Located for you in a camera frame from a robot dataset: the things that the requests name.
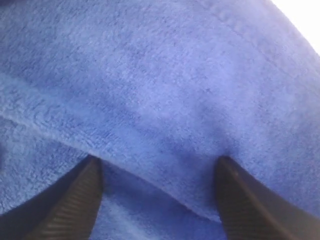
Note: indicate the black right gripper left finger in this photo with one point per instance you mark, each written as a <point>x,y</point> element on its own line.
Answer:
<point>66,210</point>

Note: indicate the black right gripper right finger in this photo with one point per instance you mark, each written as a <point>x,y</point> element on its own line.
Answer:
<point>248,210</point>

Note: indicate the blue terry towel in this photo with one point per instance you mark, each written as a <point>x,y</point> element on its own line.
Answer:
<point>157,90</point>

